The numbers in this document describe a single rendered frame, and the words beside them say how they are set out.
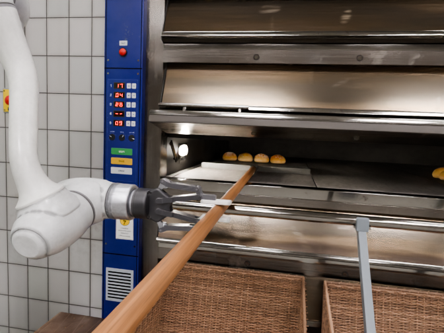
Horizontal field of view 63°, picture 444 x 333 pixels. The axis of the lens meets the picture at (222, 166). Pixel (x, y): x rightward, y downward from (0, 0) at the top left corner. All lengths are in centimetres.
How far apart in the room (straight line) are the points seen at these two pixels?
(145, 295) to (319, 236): 106
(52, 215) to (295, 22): 102
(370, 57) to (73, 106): 116
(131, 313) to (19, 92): 64
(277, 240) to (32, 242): 90
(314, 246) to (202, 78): 76
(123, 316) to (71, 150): 129
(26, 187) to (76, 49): 91
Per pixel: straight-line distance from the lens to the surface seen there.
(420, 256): 149
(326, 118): 123
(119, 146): 149
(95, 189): 92
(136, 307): 41
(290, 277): 145
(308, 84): 139
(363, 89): 140
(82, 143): 161
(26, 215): 81
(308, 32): 137
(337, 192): 140
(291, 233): 142
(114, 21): 155
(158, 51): 149
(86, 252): 169
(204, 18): 146
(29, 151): 85
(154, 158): 147
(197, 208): 105
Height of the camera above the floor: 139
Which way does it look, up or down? 6 degrees down
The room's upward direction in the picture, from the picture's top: 3 degrees clockwise
